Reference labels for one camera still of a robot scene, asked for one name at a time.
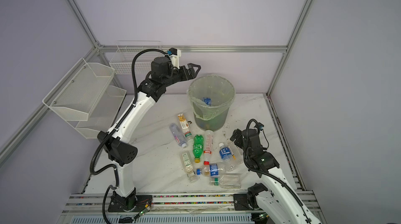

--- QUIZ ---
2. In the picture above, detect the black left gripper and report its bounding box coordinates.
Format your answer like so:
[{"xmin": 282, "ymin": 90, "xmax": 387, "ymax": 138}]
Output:
[{"xmin": 162, "ymin": 63, "xmax": 201, "ymax": 89}]

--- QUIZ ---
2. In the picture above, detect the clear bottle blue label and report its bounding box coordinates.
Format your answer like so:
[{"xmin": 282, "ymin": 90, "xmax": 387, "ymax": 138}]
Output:
[{"xmin": 203, "ymin": 97, "xmax": 212, "ymax": 107}]

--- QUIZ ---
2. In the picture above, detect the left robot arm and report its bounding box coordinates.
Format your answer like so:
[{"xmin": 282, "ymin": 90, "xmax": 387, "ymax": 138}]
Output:
[{"xmin": 90, "ymin": 56, "xmax": 201, "ymax": 211}]

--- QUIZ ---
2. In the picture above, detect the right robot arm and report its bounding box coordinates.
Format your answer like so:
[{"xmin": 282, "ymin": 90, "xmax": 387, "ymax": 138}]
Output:
[{"xmin": 230, "ymin": 129, "xmax": 321, "ymax": 224}]

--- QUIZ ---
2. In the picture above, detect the grey mesh waste bin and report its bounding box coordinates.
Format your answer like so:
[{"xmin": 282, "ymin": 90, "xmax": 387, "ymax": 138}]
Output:
[{"xmin": 187, "ymin": 74, "xmax": 236, "ymax": 132}]

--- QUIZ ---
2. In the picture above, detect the green plastic bin liner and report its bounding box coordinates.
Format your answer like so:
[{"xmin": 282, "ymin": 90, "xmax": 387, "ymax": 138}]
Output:
[{"xmin": 186, "ymin": 74, "xmax": 236, "ymax": 121}]

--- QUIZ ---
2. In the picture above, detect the clear bottle orange label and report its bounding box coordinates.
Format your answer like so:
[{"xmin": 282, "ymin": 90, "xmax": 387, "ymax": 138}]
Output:
[{"xmin": 228, "ymin": 141, "xmax": 243, "ymax": 165}]

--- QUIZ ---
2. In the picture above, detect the bottle blue label white cap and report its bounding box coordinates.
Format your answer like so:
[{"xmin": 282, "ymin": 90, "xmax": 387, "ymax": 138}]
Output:
[{"xmin": 219, "ymin": 143, "xmax": 236, "ymax": 171}]

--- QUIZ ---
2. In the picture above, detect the clear bottle red cap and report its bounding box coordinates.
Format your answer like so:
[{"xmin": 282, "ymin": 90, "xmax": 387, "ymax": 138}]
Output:
[{"xmin": 203, "ymin": 130, "xmax": 214, "ymax": 165}]

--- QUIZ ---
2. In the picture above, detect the green soda bottle yellow cap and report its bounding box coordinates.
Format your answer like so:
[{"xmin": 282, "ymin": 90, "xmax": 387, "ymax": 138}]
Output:
[{"xmin": 193, "ymin": 135, "xmax": 204, "ymax": 163}]

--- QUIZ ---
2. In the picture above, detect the clear bottle green cap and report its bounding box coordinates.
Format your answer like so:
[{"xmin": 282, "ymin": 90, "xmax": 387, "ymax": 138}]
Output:
[{"xmin": 209, "ymin": 173, "xmax": 241, "ymax": 189}]

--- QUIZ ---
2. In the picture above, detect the clear bottle sunflower label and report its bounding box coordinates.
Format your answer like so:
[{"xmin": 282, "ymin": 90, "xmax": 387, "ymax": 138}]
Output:
[{"xmin": 178, "ymin": 114, "xmax": 194, "ymax": 141}]

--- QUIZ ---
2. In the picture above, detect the small bottle green white label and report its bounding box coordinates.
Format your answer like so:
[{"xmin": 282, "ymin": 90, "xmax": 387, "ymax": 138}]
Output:
[{"xmin": 180, "ymin": 151, "xmax": 198, "ymax": 183}]

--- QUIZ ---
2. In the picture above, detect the clear crushed bottle white label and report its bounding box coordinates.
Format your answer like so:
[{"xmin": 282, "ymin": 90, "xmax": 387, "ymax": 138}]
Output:
[{"xmin": 169, "ymin": 123, "xmax": 188, "ymax": 148}]

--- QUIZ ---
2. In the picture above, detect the white mesh two-tier shelf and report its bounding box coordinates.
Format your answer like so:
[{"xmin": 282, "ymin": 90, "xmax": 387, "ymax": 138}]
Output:
[{"xmin": 42, "ymin": 59, "xmax": 126, "ymax": 139}]

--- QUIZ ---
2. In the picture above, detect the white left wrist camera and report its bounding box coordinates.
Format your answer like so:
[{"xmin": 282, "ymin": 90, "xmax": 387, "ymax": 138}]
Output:
[{"xmin": 167, "ymin": 48, "xmax": 182, "ymax": 68}]

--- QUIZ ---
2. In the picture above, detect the white wire wall basket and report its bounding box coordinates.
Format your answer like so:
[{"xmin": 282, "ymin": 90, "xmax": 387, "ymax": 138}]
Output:
[{"xmin": 110, "ymin": 40, "xmax": 163, "ymax": 75}]

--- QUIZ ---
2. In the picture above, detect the aluminium frame profile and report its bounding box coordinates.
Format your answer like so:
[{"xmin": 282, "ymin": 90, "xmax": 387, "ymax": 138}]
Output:
[{"xmin": 1, "ymin": 0, "xmax": 314, "ymax": 168}]

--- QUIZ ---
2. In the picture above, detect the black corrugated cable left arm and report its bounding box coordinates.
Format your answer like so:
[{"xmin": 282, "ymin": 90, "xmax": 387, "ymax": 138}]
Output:
[{"xmin": 89, "ymin": 48, "xmax": 167, "ymax": 224}]

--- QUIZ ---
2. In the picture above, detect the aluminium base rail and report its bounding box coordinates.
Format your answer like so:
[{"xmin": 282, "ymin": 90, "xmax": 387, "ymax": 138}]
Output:
[{"xmin": 58, "ymin": 191, "xmax": 273, "ymax": 224}]

